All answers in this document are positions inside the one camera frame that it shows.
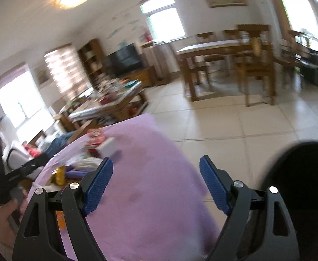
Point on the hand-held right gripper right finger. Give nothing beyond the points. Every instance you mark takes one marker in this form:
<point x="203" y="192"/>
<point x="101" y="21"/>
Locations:
<point x="214" y="185"/>

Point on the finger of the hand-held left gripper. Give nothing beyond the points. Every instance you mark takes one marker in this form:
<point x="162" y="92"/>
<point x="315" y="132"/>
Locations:
<point x="31" y="165"/>

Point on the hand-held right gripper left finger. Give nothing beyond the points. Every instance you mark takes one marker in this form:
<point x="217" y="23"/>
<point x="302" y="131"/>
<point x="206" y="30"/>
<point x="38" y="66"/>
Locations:
<point x="97" y="185"/>

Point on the person's left hand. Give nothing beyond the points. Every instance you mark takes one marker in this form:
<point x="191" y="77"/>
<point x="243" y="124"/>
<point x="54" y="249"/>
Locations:
<point x="2" y="217"/>

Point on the grey sofa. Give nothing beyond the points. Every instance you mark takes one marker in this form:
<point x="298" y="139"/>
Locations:
<point x="17" y="160"/>

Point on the red cushion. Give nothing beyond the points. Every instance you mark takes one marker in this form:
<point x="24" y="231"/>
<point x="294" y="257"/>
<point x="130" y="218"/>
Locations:
<point x="32" y="150"/>

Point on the white crumpled paper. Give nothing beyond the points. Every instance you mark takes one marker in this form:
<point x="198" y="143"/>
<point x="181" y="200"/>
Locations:
<point x="87" y="164"/>

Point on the yellow snack packet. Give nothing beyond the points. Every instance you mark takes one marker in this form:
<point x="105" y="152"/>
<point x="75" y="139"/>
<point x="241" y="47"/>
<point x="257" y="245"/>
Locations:
<point x="58" y="176"/>

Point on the blue cloth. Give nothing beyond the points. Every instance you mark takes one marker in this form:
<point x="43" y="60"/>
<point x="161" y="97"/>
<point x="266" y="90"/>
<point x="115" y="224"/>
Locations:
<point x="59" y="142"/>

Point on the small white box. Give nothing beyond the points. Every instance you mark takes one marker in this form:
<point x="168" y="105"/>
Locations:
<point x="108" y="145"/>

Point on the red snack packet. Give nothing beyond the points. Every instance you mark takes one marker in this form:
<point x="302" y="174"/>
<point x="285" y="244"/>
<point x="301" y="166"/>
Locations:
<point x="95" y="137"/>

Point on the purple tablecloth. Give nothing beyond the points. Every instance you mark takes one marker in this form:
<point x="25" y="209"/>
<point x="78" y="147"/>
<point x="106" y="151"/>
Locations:
<point x="153" y="195"/>

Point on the large bright living room window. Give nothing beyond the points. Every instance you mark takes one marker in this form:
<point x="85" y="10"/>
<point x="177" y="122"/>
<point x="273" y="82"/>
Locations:
<point x="23" y="106"/>

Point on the wooden coffee table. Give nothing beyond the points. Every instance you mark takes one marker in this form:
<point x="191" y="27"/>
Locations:
<point x="121" y="104"/>

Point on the clutter of coffee table things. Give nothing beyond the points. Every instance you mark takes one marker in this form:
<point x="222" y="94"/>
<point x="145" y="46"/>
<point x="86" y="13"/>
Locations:
<point x="112" y="88"/>

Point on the striped window blind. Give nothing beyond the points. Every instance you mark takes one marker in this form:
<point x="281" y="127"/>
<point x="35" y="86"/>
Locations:
<point x="66" y="70"/>

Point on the wooden television cabinet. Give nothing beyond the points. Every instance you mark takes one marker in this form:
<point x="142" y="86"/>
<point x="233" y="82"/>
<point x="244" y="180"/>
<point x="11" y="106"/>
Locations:
<point x="140" y="76"/>

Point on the wooden dining chair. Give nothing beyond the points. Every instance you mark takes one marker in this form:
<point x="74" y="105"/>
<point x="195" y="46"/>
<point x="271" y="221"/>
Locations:
<point x="257" y="70"/>
<point x="205" y="36"/>
<point x="231" y="34"/>
<point x="292" y="57"/>

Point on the wooden bookshelf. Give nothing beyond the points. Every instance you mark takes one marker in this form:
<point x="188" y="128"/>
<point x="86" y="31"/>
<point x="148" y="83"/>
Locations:
<point x="91" y="59"/>

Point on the black television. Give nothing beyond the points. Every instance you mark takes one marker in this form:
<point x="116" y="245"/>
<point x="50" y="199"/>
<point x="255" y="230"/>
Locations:
<point x="123" y="59"/>

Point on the tall wooden side stand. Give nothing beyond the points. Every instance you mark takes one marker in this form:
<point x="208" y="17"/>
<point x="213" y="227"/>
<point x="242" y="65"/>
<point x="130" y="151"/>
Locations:
<point x="159" y="59"/>

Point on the wooden dining table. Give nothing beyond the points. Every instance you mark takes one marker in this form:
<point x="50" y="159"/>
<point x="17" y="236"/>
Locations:
<point x="210" y="47"/>

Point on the black cabinet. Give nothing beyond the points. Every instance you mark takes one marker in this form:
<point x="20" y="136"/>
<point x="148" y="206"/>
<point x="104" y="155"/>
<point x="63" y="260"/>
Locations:
<point x="315" y="68"/>

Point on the white framed window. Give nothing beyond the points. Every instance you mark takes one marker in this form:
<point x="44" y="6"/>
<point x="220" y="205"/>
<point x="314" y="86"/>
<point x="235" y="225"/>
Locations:
<point x="164" y="19"/>

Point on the red wall ornament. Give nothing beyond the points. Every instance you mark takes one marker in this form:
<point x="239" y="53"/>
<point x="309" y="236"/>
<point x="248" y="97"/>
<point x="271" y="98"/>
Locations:
<point x="147" y="36"/>

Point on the blue wall stickers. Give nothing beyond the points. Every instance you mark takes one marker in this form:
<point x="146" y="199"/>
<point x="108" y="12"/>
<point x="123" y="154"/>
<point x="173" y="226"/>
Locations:
<point x="122" y="24"/>

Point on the bright window with wooden frame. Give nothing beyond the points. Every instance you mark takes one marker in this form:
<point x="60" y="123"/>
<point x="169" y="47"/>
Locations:
<point x="297" y="8"/>

